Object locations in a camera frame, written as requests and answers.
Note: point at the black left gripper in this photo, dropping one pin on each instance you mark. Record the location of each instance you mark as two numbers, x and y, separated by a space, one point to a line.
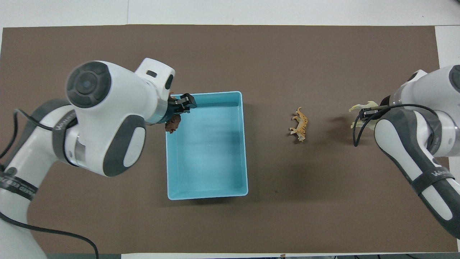
173 107

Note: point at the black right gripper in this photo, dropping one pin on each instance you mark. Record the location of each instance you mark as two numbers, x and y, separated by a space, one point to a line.
380 110

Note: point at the cream white horse toy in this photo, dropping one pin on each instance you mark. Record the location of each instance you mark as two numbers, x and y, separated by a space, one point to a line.
361 106

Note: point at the brown lion toy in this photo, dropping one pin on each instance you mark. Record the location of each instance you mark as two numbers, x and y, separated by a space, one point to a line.
173 123

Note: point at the orange striped tiger toy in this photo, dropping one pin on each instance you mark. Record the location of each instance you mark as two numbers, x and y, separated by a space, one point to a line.
301 126

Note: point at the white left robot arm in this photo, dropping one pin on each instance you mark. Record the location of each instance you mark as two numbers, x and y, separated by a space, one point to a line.
104 118

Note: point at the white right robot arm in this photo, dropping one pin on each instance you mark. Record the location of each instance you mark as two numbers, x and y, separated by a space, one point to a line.
424 118

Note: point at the light blue storage box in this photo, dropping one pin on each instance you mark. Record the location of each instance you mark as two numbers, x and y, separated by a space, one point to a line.
208 151

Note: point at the brown table mat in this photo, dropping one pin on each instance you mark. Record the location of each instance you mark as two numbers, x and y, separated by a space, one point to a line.
287 54

